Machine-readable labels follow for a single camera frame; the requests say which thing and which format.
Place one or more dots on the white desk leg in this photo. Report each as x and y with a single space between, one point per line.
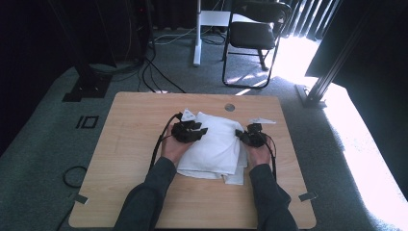
198 48

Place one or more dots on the person's right hand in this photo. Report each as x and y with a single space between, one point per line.
260 157

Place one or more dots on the aluminium profile stand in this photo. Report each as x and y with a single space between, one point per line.
324 82

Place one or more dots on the black metal stand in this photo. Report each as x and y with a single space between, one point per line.
88 86

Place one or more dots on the grey tape piece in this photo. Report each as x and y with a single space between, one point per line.
308 196
81 199

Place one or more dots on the white skirt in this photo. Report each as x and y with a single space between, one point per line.
215 150

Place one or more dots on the person's left hand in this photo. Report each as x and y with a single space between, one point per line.
173 149

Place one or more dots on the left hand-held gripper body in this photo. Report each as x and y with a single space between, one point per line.
183 132

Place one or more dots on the black folding chair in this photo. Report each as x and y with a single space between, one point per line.
251 35

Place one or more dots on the dark curtain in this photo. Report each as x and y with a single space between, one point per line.
378 64
25 64

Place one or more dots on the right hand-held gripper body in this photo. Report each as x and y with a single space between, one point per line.
256 138

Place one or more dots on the vertical blinds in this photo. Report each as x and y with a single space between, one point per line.
304 19

